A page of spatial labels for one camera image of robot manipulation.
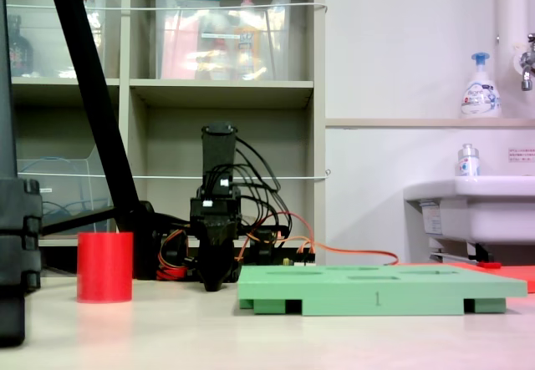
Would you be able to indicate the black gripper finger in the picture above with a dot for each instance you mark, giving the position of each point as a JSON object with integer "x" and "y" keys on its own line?
{"x": 207, "y": 257}
{"x": 225, "y": 257}

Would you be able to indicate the red cylinder block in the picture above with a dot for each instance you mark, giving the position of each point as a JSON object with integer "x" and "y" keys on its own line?
{"x": 104, "y": 267}

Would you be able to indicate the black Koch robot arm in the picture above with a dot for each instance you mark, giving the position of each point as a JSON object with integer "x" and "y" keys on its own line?
{"x": 219, "y": 148}

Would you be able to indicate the black table clamp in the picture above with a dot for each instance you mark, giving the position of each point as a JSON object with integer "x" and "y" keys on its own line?
{"x": 264, "y": 249}

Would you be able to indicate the beige shelf unit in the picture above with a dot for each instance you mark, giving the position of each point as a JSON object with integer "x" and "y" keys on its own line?
{"x": 221, "y": 94}

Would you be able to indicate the green shape sorting board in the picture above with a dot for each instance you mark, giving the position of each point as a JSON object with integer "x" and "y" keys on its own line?
{"x": 355, "y": 295}

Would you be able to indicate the clear bin with packets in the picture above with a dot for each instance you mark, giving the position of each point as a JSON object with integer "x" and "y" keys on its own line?
{"x": 188, "y": 52}

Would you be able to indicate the yellow bottle pink cap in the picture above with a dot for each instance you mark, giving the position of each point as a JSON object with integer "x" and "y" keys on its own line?
{"x": 247, "y": 48}

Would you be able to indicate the clear bin with bottles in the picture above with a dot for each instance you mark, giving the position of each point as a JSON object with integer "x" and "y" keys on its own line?
{"x": 50, "y": 31}

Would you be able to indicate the dark glass bottle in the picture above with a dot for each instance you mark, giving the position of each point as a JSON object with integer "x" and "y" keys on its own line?
{"x": 20, "y": 52}

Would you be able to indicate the small silver capped bottle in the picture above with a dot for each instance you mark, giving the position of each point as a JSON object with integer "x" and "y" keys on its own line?
{"x": 468, "y": 165}

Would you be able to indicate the small dark red piece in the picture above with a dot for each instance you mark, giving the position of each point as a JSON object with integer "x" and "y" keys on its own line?
{"x": 489, "y": 265}

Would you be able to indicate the white sink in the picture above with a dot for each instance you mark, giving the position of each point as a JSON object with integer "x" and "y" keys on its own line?
{"x": 493, "y": 215}

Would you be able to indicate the white foam soap dispenser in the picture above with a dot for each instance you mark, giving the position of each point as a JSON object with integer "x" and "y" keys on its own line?
{"x": 480, "y": 98}

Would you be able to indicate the white label red text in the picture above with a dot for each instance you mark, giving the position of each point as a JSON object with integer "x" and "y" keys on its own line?
{"x": 521, "y": 155}

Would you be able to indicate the metal faucet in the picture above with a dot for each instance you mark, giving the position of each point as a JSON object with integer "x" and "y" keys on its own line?
{"x": 527, "y": 77}

